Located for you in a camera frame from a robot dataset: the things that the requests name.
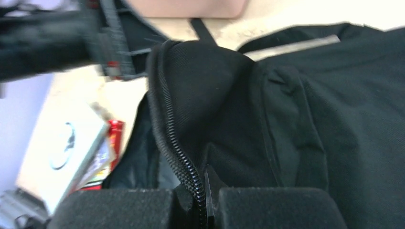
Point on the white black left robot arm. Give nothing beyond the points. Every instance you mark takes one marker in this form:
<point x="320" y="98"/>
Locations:
<point x="35" y="40"/>

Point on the red patterned notebook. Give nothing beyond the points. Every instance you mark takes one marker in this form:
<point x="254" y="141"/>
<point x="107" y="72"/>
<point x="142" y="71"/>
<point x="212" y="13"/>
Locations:
<point x="115" y="135"/>

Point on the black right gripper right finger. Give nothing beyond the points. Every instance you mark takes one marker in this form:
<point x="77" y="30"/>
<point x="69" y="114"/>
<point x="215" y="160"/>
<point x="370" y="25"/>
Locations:
<point x="268" y="207"/>

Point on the silver foil booklet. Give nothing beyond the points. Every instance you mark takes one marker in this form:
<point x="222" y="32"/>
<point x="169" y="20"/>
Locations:
<point x="63" y="144"/>

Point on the aluminium front frame rail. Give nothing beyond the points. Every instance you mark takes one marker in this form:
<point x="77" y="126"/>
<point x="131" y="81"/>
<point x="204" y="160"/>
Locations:
<point x="20" y="210"/>

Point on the black fabric student bag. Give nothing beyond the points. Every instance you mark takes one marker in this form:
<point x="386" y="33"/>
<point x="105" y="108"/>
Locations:
<point x="319" y="106"/>

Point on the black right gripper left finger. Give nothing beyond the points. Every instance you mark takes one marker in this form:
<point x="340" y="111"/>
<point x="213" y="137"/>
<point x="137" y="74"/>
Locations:
<point x="126" y="209"/>

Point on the translucent orange plastic storage box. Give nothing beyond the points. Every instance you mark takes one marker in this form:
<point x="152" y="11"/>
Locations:
<point x="216" y="9"/>

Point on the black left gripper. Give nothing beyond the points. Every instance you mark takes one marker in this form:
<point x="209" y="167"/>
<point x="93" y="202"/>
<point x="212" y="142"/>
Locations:
<point x="117" y="38"/>

